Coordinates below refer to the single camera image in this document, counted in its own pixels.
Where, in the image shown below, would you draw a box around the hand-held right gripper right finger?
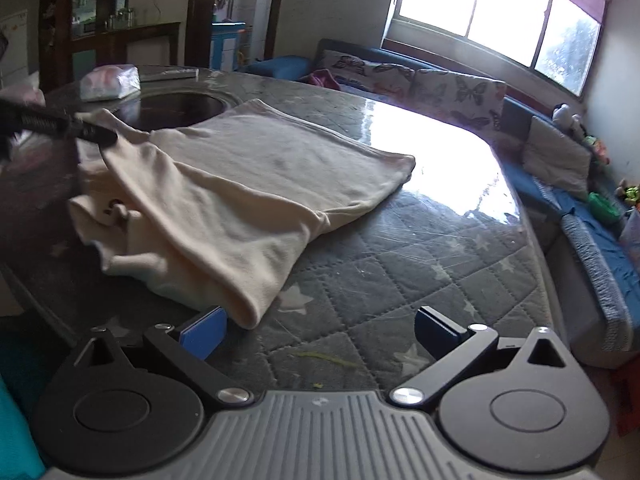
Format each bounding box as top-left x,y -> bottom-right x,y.
389,305 -> 587,407

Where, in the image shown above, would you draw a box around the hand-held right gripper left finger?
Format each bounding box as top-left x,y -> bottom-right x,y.
64,304 -> 254,407

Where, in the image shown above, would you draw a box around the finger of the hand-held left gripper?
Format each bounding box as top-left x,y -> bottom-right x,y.
69,117 -> 119,148

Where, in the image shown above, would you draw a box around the cream long-sleeved garment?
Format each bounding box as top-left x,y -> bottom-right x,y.
67,98 -> 417,331

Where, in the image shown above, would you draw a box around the pale pink cloth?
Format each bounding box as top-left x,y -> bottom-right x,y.
0,72 -> 47,107

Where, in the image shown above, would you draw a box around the white soft tissue pack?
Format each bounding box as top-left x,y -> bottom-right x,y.
79,64 -> 141,102

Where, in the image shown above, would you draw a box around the grey quilted star table cover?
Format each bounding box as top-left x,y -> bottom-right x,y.
0,64 -> 572,413

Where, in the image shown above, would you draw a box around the round black induction cooktop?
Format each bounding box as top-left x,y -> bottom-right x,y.
121,90 -> 242,129

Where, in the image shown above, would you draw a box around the white remote control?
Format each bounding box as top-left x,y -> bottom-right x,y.
139,69 -> 199,83

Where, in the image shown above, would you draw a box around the dark wooden sideboard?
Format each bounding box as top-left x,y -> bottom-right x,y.
39,0 -> 182,95

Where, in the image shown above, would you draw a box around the green vegetable scrap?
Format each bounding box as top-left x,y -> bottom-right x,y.
297,351 -> 362,369

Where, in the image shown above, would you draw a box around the metal canisters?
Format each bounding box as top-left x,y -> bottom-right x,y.
104,7 -> 137,31

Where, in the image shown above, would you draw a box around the blue white small cabinet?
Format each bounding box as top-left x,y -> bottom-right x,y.
209,20 -> 247,72

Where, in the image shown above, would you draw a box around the blue fringed sofa blanket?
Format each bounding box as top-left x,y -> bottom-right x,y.
542,179 -> 640,357

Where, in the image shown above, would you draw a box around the blue corner sofa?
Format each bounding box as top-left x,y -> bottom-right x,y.
239,38 -> 640,357

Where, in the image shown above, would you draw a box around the red plastic stool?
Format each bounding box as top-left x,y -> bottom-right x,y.
614,364 -> 640,437

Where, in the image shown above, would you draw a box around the green plastic bowl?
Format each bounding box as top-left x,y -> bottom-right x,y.
587,192 -> 621,224

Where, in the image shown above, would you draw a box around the plain grey cushion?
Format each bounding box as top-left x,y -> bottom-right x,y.
522,115 -> 591,202

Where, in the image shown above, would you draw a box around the teal cloth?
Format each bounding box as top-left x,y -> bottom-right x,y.
0,374 -> 47,480

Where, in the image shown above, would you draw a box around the clear plastic storage box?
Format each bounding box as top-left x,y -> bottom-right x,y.
620,207 -> 640,262

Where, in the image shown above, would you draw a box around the large butterfly print cushion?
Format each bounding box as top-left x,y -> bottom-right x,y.
409,68 -> 509,134

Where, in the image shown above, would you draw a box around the purple pink cloth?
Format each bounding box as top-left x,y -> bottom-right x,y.
299,70 -> 344,92

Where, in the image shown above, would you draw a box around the brown bear plush toy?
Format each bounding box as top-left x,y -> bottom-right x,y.
615,179 -> 640,207

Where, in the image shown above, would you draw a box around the pink green plush toy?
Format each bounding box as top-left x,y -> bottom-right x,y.
582,135 -> 611,167

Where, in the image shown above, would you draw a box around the panda plush toy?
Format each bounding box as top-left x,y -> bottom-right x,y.
552,103 -> 586,141

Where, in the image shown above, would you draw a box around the sliding glass window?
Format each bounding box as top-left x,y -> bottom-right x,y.
382,0 -> 614,99

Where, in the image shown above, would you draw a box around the dark wooden door frame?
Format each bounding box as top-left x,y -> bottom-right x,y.
186,0 -> 291,69

